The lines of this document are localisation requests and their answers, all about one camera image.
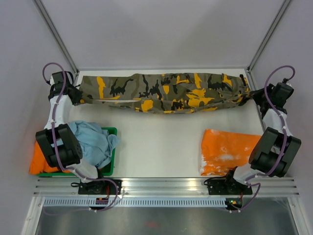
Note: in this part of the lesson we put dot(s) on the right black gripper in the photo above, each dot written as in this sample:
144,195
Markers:
256,95

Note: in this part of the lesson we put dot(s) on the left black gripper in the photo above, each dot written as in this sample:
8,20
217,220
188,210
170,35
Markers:
78,95

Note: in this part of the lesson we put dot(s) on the camouflage trousers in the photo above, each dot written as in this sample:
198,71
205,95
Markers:
170,93

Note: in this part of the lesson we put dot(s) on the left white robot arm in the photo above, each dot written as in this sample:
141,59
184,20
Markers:
58,143

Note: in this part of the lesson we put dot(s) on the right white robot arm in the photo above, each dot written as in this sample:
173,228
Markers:
276,149

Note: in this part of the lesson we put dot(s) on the folded orange trousers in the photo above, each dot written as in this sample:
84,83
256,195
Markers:
222,151

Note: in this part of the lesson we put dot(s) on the light blue garment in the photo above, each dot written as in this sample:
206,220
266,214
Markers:
97,144

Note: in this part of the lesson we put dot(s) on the orange garment in bin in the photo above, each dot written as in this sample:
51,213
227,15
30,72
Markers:
39,164

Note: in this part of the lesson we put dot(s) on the green plastic bin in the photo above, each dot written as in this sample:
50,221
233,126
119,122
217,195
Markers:
106,170

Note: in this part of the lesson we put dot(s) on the aluminium rail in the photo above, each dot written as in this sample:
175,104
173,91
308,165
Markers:
163,187

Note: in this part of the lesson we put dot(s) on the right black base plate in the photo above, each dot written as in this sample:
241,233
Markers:
222,186

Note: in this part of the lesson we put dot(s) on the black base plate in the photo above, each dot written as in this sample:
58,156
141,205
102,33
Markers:
98,188
222,186

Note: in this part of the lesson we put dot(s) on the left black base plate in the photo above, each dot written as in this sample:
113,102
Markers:
98,188

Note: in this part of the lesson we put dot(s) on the white slotted cable duct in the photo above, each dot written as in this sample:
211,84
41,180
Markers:
136,202

